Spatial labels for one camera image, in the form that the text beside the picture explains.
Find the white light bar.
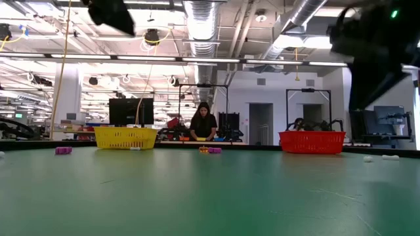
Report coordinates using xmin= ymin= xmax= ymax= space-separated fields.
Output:
xmin=0 ymin=52 xmax=348 ymax=68

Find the silver ventilation duct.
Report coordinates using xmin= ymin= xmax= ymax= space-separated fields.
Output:
xmin=262 ymin=0 xmax=329 ymax=62
xmin=182 ymin=0 xmax=221 ymax=99

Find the black ceiling dome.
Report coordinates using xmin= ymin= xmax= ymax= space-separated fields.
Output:
xmin=144 ymin=28 xmax=161 ymax=46

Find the long yellow cable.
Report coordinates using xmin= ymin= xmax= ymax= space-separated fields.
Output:
xmin=49 ymin=0 xmax=72 ymax=141

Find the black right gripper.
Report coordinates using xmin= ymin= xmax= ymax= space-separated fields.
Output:
xmin=347 ymin=49 xmax=420 ymax=111

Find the red plastic basket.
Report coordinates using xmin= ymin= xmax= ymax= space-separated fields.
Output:
xmin=278 ymin=130 xmax=347 ymax=155

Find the yellow plastic basket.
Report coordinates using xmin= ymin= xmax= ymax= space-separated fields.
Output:
xmin=93 ymin=127 xmax=159 ymax=151

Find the yellow hanging cable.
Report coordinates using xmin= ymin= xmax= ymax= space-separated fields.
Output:
xmin=135 ymin=29 xmax=173 ymax=127

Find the yellow hanging pendant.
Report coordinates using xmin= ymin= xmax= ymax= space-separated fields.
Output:
xmin=294 ymin=48 xmax=301 ymax=82

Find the black background rig frame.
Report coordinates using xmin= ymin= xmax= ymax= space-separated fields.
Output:
xmin=178 ymin=83 xmax=230 ymax=142
xmin=285 ymin=88 xmax=332 ymax=132

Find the red bag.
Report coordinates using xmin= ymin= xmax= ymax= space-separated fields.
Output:
xmin=166 ymin=117 xmax=180 ymax=132

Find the black computer monitor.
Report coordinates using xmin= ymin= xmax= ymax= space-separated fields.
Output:
xmin=109 ymin=98 xmax=155 ymax=127

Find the green table mat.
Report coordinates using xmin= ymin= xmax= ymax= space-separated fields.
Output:
xmin=0 ymin=146 xmax=420 ymax=236

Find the person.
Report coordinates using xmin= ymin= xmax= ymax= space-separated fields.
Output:
xmin=189 ymin=102 xmax=218 ymax=142

